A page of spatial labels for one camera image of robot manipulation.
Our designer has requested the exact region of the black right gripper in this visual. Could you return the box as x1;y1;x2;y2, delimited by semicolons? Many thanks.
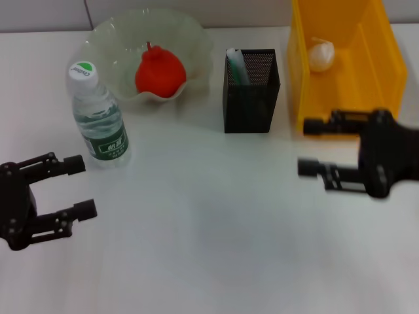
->
297;109;419;200

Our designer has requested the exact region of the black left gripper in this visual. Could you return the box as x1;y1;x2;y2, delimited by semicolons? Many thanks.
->
0;152;98;252

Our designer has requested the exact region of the clear green-label water bottle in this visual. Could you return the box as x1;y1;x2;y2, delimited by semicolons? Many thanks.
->
67;60;131;168

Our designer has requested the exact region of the white paper ball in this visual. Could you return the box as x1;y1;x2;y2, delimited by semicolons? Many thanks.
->
308;37;337;72

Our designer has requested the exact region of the grey marker pen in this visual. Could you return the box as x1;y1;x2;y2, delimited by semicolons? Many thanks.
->
234;48;253;86

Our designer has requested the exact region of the black mesh pen holder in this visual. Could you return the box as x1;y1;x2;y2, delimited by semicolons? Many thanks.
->
223;48;281;134

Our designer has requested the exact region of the orange-red toy fruit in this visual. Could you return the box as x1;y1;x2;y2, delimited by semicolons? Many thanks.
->
135;41;187;98

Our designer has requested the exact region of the translucent wavy fruit bowl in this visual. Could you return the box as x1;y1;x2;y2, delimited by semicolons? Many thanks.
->
67;9;214;105

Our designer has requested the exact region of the yellow plastic bin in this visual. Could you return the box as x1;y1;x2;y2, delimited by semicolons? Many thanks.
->
287;0;409;140

